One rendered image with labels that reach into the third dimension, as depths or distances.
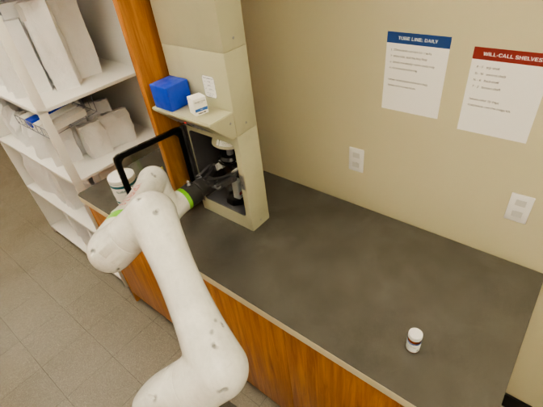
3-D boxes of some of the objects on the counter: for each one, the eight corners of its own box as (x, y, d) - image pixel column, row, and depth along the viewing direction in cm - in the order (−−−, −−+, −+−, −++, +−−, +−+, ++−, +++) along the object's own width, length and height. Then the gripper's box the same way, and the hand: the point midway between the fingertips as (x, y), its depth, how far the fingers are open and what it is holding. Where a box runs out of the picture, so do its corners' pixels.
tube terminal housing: (238, 181, 203) (209, 25, 156) (288, 201, 186) (272, 32, 138) (204, 207, 189) (160, 43, 141) (254, 232, 171) (223, 54, 124)
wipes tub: (132, 188, 208) (124, 164, 199) (147, 195, 201) (138, 171, 192) (111, 201, 201) (101, 177, 191) (126, 209, 193) (115, 185, 184)
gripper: (212, 191, 147) (252, 163, 160) (176, 174, 159) (216, 148, 172) (216, 207, 152) (254, 178, 165) (181, 189, 164) (220, 163, 176)
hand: (231, 165), depth 167 cm, fingers closed on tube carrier, 9 cm apart
